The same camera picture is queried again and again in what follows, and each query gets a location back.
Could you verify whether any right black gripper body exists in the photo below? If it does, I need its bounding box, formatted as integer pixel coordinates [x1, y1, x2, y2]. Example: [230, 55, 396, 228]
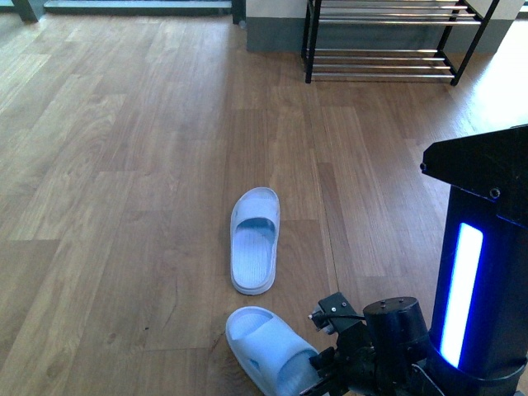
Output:
[301, 292, 375, 395]

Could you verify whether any light blue slipper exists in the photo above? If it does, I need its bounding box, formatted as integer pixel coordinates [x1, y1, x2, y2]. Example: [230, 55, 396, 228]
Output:
[225, 306, 319, 395]
[230, 186, 281, 295]

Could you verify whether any black metal shoe rack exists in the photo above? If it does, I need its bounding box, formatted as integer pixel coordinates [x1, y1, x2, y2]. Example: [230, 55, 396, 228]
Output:
[300, 1, 499, 86]

